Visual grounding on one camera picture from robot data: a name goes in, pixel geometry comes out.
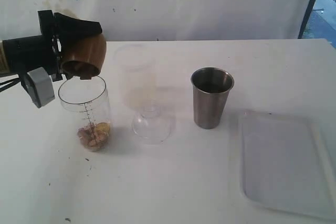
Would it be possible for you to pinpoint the stainless steel cup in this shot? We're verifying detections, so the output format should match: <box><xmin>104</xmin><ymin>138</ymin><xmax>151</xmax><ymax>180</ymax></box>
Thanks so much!
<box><xmin>191</xmin><ymin>67</ymin><xmax>235</xmax><ymax>130</ymax></box>

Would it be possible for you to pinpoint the brown wooden cup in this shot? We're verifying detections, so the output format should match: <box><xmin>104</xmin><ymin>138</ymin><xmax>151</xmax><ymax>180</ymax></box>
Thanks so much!
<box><xmin>61</xmin><ymin>34</ymin><xmax>107</xmax><ymax>77</ymax></box>

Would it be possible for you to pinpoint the frosted plastic cup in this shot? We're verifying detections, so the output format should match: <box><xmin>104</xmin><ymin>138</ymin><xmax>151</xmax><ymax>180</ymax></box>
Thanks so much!
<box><xmin>113</xmin><ymin>44</ymin><xmax>156</xmax><ymax>110</ymax></box>

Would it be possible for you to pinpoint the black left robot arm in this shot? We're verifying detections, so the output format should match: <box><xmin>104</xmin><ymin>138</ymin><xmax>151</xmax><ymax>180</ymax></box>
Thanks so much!
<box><xmin>1</xmin><ymin>10</ymin><xmax>107</xmax><ymax>81</ymax></box>

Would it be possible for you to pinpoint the clear dome shaker lid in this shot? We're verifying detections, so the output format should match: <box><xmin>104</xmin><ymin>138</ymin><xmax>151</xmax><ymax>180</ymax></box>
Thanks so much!
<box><xmin>131</xmin><ymin>104</ymin><xmax>171</xmax><ymax>145</ymax></box>

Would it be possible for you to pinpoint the dark window frame post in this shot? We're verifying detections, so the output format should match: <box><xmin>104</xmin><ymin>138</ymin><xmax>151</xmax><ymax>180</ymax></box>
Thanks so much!
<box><xmin>298</xmin><ymin>0</ymin><xmax>316</xmax><ymax>39</ymax></box>

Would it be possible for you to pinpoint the gold coin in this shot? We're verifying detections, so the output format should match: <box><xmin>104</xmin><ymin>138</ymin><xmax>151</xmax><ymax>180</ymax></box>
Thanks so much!
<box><xmin>95</xmin><ymin>122</ymin><xmax>110</xmax><ymax>134</ymax></box>

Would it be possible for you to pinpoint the clear plastic tray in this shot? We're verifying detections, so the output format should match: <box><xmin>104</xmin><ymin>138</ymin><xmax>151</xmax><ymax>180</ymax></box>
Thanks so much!
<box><xmin>237</xmin><ymin>112</ymin><xmax>335</xmax><ymax>221</ymax></box>

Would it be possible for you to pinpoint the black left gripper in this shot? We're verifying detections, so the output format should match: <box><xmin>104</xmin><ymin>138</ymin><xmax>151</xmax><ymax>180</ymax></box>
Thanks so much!
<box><xmin>37</xmin><ymin>10</ymin><xmax>103</xmax><ymax>81</ymax></box>

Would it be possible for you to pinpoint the black left cable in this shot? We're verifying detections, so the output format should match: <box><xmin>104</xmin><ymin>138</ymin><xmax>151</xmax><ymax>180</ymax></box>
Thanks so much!
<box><xmin>0</xmin><ymin>76</ymin><xmax>20</xmax><ymax>93</ymax></box>

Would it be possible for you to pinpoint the clear measuring shaker cup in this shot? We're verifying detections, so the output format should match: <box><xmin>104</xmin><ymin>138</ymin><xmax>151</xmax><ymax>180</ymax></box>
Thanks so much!
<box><xmin>58</xmin><ymin>76</ymin><xmax>112</xmax><ymax>152</ymax></box>

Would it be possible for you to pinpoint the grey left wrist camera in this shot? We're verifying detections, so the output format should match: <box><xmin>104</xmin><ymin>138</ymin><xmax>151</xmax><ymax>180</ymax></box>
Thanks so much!
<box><xmin>21</xmin><ymin>67</ymin><xmax>55</xmax><ymax>108</ymax></box>

